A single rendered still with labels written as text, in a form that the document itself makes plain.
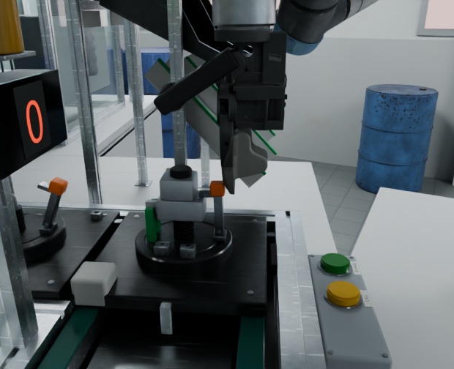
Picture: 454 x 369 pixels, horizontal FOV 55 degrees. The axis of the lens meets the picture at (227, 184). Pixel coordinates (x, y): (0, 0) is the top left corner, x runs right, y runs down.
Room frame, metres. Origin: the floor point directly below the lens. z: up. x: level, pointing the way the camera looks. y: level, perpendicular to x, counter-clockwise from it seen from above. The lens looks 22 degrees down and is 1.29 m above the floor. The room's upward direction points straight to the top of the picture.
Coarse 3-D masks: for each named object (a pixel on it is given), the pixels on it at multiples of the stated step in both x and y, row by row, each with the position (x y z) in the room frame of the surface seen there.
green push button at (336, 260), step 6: (324, 258) 0.53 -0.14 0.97; (330, 258) 0.53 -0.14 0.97; (336, 258) 0.53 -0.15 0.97; (342, 258) 0.53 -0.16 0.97; (324, 264) 0.51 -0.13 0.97; (330, 264) 0.51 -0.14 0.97; (336, 264) 0.51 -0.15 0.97; (342, 264) 0.51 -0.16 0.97; (348, 264) 0.51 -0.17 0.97; (330, 270) 0.51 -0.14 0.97; (336, 270) 0.50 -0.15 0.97; (342, 270) 0.50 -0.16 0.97; (348, 270) 0.51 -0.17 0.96
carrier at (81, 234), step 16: (16, 208) 0.58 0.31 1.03; (32, 208) 0.70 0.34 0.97; (32, 224) 0.60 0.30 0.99; (64, 224) 0.60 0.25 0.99; (80, 224) 0.64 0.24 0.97; (96, 224) 0.64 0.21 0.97; (112, 224) 0.65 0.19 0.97; (32, 240) 0.55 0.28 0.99; (48, 240) 0.55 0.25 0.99; (64, 240) 0.58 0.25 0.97; (80, 240) 0.58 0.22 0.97; (96, 240) 0.58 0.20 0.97; (32, 256) 0.53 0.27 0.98; (48, 256) 0.53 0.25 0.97; (64, 256) 0.53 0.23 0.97; (80, 256) 0.53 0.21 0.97; (32, 272) 0.49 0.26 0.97; (48, 272) 0.49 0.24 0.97; (64, 272) 0.49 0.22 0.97; (32, 288) 0.46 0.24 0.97; (48, 288) 0.46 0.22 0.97; (64, 288) 0.46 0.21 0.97
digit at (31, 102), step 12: (36, 84) 0.39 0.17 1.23; (24, 96) 0.37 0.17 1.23; (36, 96) 0.39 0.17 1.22; (24, 108) 0.36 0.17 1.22; (36, 108) 0.38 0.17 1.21; (24, 120) 0.36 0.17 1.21; (36, 120) 0.38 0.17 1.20; (24, 132) 0.36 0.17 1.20; (36, 132) 0.38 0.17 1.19; (48, 132) 0.40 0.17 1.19; (24, 144) 0.35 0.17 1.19; (36, 144) 0.37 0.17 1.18; (48, 144) 0.39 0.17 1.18
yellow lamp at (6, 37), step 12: (0, 0) 0.36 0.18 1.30; (12, 0) 0.38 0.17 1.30; (0, 12) 0.36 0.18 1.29; (12, 12) 0.37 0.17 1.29; (0, 24) 0.36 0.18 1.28; (12, 24) 0.37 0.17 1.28; (0, 36) 0.36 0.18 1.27; (12, 36) 0.37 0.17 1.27; (0, 48) 0.36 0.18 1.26; (12, 48) 0.37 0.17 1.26
